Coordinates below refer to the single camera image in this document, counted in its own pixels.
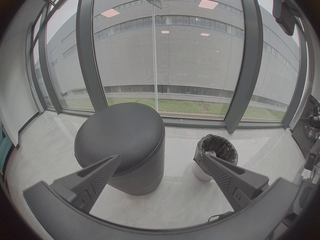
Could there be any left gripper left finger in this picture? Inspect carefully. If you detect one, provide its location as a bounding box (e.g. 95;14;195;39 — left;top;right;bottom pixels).
51;154;121;214

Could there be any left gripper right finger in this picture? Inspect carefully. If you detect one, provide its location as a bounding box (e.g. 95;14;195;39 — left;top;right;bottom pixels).
201;154;270;212

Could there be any black plastic bag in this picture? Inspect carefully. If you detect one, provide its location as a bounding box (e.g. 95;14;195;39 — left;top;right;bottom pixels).
192;134;239;167

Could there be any white trash bin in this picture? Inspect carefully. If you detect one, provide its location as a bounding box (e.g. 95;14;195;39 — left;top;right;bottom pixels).
192;159;218;181

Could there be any dark grey round chair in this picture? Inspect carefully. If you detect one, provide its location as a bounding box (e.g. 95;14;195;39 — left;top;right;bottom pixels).
74;102;166;197

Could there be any window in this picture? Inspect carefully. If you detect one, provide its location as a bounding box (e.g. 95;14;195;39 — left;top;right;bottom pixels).
27;0;312;135

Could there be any black cable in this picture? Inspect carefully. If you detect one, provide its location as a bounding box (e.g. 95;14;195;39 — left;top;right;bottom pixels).
208;210;233;222

